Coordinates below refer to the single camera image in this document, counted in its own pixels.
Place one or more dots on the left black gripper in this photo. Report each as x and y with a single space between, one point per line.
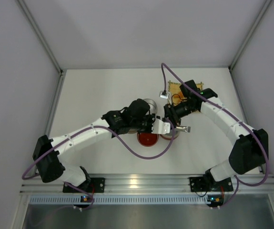
148 123

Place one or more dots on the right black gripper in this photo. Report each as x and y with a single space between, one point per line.
169 114

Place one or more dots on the metal tongs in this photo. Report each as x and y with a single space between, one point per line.
186 129

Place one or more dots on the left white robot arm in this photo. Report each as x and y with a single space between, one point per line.
52 155

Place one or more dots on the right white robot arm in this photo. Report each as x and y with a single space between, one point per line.
250 146

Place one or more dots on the red round lid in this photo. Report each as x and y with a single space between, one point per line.
147 139

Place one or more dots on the bamboo mat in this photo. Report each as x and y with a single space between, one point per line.
176 95

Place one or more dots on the upper steel round container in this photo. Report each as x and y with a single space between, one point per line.
152 104

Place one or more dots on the steel round container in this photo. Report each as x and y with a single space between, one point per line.
152 104
169 136

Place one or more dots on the lower steel round container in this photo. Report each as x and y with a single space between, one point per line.
169 136

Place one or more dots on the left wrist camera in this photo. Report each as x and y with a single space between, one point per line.
160 127

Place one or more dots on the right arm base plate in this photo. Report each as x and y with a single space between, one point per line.
200 184

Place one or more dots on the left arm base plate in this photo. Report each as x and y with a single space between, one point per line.
94 185

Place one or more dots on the aluminium rail frame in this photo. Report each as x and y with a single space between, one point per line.
142 189

